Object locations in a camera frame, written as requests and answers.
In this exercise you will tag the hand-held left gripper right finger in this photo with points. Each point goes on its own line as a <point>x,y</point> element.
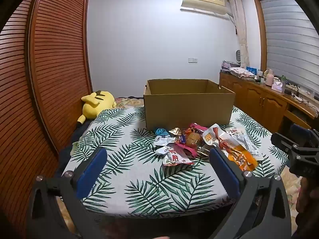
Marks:
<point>224,172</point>

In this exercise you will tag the green bottle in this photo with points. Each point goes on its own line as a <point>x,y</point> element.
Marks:
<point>283,83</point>

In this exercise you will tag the white power strip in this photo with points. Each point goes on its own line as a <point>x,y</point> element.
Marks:
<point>297,89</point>

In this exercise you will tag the pink thermos jug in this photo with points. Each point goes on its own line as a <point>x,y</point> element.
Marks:
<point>269,78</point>

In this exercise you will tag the pink tissue box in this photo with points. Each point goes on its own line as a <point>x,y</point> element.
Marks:
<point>276,87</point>

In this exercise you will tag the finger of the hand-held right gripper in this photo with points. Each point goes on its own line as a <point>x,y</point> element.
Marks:
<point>281,140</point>
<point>299,130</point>

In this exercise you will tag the grey window blind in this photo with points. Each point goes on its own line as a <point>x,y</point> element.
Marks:
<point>289,44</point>

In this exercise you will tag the brown cardboard box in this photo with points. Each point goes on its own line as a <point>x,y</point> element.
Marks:
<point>189,104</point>

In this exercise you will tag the blue candy wrapper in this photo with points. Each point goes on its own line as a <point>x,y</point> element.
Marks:
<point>160,130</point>

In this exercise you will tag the gold candy wrapper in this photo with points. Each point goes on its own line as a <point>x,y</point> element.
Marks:
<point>175,131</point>

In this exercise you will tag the small white fan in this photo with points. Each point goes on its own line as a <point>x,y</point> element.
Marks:
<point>238,57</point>

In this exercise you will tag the white wall socket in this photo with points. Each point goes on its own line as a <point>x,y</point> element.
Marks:
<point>193,60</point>

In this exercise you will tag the louvered wooden wardrobe door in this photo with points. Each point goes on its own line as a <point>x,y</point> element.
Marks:
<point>17,104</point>
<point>59,62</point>

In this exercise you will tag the folded patterned cloth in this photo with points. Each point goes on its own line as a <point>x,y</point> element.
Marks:
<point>243,72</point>

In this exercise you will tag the wooden cabinet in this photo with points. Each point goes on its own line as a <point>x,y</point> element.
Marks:
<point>256,99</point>

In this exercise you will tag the floral bedsheet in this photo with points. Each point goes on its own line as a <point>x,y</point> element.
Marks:
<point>128,102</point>

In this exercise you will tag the white air conditioner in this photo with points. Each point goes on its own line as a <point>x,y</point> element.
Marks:
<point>204,1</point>

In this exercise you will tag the yellow plush toy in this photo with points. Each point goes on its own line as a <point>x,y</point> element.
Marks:
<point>96,104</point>

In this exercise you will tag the dark blue cloth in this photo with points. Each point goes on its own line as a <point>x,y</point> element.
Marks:
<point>74,139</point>

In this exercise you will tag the cream patterned curtain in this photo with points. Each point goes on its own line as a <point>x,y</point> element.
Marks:
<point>240,29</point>

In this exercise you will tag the green leaf-print blanket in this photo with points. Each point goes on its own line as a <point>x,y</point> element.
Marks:
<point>139,169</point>

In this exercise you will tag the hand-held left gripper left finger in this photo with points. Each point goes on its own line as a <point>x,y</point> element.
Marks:
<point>91,172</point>

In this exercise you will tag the white blue-print snack bag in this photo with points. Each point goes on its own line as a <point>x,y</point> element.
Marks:
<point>162,140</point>

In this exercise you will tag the pile of snack packets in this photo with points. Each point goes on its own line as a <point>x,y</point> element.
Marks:
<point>219,144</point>

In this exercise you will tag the purple cloth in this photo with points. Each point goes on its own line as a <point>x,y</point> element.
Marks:
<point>228,66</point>

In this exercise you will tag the blue box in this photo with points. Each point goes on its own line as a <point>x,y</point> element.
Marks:
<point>251,70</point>

